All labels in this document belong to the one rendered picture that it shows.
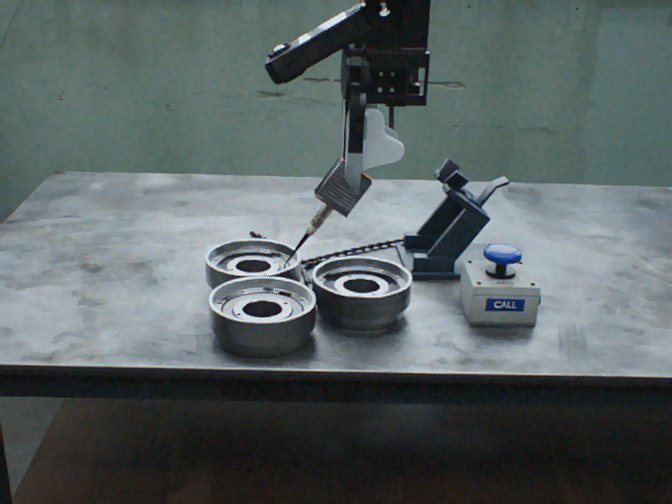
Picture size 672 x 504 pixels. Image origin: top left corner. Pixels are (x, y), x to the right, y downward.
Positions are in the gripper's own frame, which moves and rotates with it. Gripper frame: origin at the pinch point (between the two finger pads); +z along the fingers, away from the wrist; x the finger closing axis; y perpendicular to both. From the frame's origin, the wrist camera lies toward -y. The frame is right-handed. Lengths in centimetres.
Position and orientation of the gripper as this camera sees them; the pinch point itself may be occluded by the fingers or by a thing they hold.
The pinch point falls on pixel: (348, 177)
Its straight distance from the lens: 89.2
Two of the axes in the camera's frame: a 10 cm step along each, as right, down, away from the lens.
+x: -0.7, -3.9, 9.2
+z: -0.3, 9.2, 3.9
